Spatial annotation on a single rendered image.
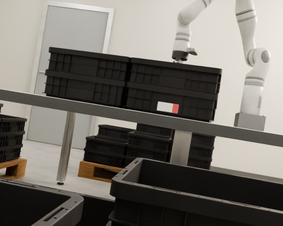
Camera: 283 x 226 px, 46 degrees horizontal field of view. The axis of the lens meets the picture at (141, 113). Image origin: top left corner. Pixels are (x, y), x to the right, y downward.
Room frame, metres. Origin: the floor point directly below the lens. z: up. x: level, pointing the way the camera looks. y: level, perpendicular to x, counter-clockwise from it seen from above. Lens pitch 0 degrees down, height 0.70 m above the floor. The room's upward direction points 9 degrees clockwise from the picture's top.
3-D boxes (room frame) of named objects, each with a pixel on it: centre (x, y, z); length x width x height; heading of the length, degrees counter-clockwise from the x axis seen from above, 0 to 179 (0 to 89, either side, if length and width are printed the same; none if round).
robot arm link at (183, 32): (1.54, -0.13, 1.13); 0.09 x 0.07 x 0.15; 12
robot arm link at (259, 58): (1.64, -0.52, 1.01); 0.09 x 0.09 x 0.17; 28
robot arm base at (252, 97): (1.64, -0.52, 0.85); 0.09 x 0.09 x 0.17; 75
